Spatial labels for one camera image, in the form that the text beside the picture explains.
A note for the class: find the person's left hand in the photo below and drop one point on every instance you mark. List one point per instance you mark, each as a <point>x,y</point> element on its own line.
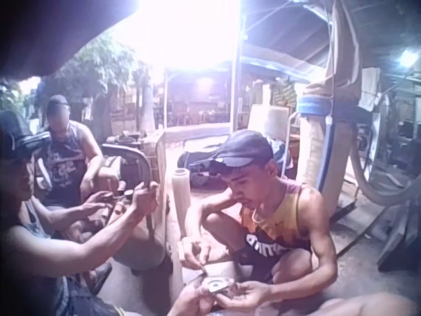
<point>189,301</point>

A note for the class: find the person's left fingers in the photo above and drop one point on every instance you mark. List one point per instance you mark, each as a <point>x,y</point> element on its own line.
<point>201,293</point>

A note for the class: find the small round metal part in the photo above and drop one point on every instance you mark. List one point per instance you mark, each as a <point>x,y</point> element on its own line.
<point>215,286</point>

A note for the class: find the small hand tool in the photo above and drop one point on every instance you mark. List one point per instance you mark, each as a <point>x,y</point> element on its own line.
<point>202,268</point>

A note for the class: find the small wooden block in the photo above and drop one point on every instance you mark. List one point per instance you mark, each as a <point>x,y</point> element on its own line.
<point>182,252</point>

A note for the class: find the clear plastic film roll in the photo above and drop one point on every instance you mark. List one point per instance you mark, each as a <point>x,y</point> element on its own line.
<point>181,204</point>

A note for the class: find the small round dark tin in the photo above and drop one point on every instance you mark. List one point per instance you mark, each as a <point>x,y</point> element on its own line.
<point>128,193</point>

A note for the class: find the upright wooden panel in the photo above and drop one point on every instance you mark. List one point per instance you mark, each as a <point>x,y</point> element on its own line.
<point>162,171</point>

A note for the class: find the dark bag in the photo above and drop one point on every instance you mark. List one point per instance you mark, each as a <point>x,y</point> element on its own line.
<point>197,164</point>

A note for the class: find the person's legs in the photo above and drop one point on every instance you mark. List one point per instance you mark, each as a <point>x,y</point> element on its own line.
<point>361,306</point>

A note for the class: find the workshop shelf with goods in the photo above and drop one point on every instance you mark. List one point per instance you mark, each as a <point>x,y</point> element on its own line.
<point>200,102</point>

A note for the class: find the heap of wooden planks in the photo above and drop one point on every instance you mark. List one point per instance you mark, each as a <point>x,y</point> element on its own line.
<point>401,237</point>

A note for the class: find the white metal pole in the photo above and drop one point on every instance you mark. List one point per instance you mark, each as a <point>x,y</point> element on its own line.
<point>237,82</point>

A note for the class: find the beige dust collector bag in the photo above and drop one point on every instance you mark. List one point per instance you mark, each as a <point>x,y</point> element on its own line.
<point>325,98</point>

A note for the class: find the green tree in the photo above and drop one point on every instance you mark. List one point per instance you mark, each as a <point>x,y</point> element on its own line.
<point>98,72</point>

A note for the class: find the workshop machine with wheel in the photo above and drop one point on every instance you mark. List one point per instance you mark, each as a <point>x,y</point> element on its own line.
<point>394,138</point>

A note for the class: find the white hanging cloth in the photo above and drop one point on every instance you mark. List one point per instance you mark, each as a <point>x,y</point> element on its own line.
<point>369,89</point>

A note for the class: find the bright light bulb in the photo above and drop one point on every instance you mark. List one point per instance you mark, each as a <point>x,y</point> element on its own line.
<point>408,58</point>

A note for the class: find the curved metal chair frame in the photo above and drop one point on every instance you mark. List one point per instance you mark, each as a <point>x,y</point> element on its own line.
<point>131,154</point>

